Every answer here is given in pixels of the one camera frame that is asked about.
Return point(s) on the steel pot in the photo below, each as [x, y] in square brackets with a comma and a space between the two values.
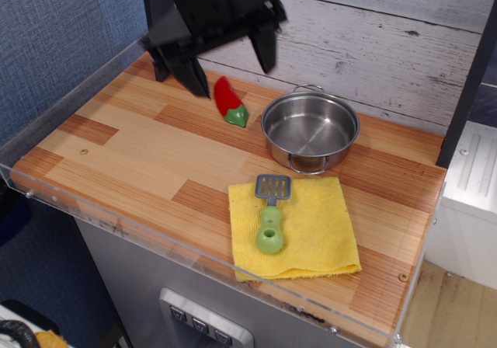
[309, 130]

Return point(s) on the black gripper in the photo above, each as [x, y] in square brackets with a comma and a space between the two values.
[197, 26]

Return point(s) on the green grey toy spatula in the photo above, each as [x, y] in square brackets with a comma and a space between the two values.
[272, 189]

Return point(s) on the grey cabinet with dispenser panel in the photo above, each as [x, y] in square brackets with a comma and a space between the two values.
[165, 299]

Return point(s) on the red toy chili pepper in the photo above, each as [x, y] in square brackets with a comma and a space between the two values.
[229, 104]

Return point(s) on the dark grey post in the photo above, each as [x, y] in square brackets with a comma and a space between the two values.
[156, 10]
[474, 78]

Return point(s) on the clear acrylic guard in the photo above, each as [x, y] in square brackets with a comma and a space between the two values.
[47, 122]
[183, 214]

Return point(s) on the dark grey right post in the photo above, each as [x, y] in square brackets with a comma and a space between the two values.
[474, 78]

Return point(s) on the dark grey left post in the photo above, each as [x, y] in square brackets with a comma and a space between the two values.
[156, 10]

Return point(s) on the yellow cloth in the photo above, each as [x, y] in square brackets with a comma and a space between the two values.
[319, 239]

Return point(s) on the yellow object bottom left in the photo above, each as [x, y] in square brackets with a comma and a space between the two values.
[49, 339]

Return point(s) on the clear acrylic left guard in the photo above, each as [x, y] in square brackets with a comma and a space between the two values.
[47, 122]

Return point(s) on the clear acrylic front guard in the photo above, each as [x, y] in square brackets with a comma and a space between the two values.
[183, 214]

